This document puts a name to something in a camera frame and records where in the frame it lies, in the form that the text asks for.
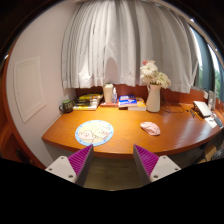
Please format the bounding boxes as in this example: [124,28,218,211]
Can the blue book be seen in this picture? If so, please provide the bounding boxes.
[118,95,137,108]

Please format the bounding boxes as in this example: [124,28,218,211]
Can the white curtain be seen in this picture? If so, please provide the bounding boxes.
[62,0,198,93]

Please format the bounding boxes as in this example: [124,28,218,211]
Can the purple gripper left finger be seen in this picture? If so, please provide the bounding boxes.
[46,145,94,186]

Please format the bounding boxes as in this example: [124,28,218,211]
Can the white and pink flowers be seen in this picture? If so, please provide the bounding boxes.
[140,60,171,89]

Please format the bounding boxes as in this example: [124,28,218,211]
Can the stack of yellow books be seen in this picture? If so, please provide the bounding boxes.
[73,94,103,110]

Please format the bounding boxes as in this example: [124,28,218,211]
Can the round cartoon mouse pad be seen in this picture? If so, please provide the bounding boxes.
[75,120,114,146]

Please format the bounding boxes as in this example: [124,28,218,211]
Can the white vase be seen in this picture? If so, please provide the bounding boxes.
[146,84,161,112]

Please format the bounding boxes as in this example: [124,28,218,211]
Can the black cable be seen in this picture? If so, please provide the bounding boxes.
[160,96,185,114]

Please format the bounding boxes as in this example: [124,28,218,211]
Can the white tissue container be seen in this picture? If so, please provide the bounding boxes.
[103,83,113,103]

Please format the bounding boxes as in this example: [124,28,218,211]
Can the white standing device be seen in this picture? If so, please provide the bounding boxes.
[208,90,216,111]

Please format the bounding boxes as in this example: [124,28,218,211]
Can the yellow and white book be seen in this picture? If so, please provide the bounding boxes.
[129,97,146,111]

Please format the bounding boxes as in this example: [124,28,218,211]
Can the clear sanitizer bottle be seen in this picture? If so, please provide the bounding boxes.
[112,87,117,104]

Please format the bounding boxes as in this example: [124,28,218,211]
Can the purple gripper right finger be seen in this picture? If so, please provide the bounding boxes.
[133,145,180,185]

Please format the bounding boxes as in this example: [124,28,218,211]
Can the dark green mug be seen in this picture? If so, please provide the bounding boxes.
[59,100,73,113]

